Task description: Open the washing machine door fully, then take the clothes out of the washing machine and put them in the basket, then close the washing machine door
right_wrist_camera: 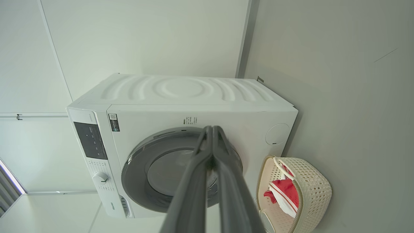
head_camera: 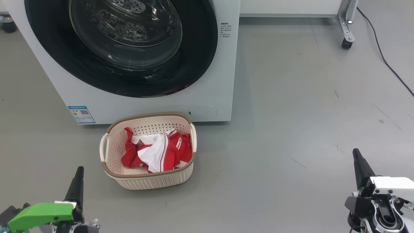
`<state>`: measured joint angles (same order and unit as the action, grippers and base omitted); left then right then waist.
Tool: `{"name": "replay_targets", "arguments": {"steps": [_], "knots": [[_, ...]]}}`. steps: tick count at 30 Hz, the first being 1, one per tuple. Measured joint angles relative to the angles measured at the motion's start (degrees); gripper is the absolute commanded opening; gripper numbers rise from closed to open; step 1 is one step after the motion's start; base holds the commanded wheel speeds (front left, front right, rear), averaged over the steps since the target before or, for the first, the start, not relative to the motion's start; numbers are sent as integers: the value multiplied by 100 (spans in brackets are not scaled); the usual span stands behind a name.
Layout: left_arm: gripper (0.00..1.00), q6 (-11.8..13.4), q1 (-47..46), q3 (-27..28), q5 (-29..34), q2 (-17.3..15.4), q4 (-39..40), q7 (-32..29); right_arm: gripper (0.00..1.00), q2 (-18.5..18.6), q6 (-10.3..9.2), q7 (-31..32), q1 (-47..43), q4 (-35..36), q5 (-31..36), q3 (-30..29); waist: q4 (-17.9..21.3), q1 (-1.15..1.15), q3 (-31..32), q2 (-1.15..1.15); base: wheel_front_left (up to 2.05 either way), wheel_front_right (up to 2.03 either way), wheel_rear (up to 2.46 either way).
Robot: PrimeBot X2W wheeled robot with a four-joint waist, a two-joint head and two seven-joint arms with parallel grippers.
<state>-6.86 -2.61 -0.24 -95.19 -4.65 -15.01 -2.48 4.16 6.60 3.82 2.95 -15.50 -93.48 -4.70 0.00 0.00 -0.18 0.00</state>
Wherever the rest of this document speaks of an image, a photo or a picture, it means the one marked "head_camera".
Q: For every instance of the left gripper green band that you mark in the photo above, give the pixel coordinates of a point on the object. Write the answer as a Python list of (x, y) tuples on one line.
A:
[(42, 212)]

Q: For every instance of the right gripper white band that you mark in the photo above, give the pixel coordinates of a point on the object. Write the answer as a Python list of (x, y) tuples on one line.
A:
[(394, 186)]

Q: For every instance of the red and white garment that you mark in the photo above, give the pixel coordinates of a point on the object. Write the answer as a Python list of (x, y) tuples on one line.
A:
[(155, 155)]

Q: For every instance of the round washing machine door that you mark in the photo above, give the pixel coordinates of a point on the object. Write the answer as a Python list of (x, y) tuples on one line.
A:
[(123, 42)]

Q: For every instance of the cream perforated laundry basket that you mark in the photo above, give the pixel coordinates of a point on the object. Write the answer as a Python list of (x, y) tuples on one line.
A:
[(152, 181)]

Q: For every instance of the white front-loading washing machine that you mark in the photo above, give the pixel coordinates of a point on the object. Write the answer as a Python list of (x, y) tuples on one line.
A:
[(145, 106)]

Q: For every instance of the blue energy label sticker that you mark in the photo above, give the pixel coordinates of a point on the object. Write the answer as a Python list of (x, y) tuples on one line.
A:
[(81, 115)]

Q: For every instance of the metal table leg with caster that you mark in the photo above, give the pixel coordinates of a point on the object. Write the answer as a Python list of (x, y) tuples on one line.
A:
[(346, 29)]

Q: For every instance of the white table panel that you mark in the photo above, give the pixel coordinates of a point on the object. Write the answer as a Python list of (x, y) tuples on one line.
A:
[(291, 7)]

